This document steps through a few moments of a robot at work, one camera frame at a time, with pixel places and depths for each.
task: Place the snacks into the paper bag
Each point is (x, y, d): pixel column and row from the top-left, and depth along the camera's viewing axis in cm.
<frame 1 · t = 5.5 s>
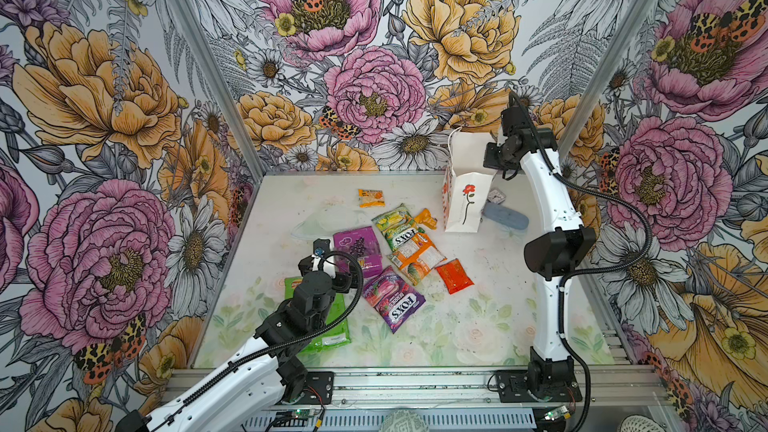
left hand: (337, 261, 78), fingers open
right hand: (493, 168, 91), fingers closed
bright green snack bag: (334, 336, 83), point 2 cm above the table
purple snack bag: (363, 244, 97), point 6 cm above the table
purple Fox's candy bag: (388, 293, 89), point 4 cm above the table
green yellow candy bag: (398, 226, 104), point 4 cm above the table
orange snack bag: (415, 260, 96), point 4 cm above the table
red snack packet: (454, 276, 96), on the table
small orange cracker packet: (368, 198, 114), point 2 cm above the table
white floral paper bag: (468, 180, 89), point 25 cm above the table
blue grey glasses case: (505, 215, 109), point 2 cm above the table
small square clock: (496, 196, 114), point 3 cm above the table

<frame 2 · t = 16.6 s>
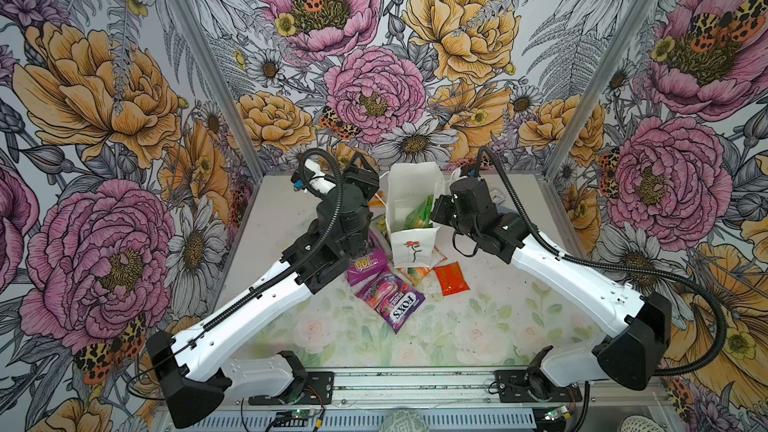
left hand: (362, 168, 64), fingers open
right hand: (435, 210, 77), fingers closed
bright green snack bag: (411, 215, 101), point 9 cm above the table
white floral paper bag: (412, 189, 89), point 23 cm above the table
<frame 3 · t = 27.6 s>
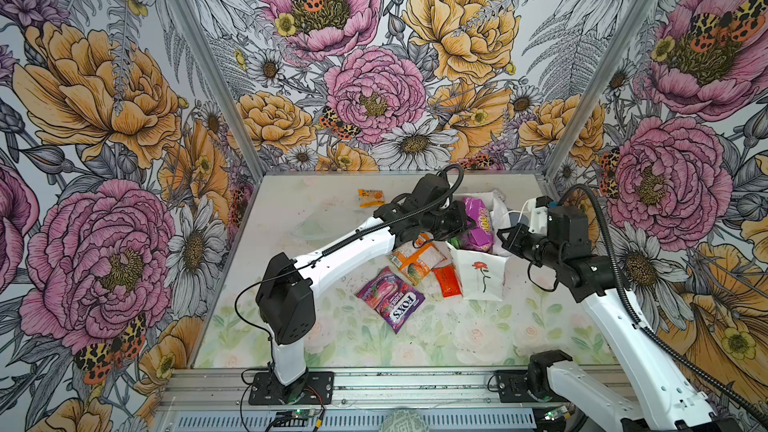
left hand: (476, 231, 74), fingers closed
right hand: (496, 242, 74), fingers closed
purple snack bag: (481, 237, 75), point 26 cm above the table
white floral paper bag: (483, 272, 79), point 17 cm above the table
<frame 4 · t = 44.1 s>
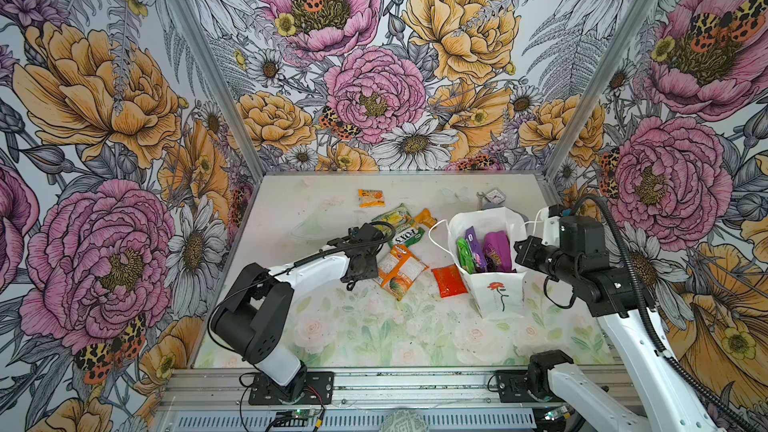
left hand: (361, 277, 90), fingers open
right hand: (514, 255, 71), fingers closed
purple Fox's candy bag: (478, 253, 79), point 20 cm above the table
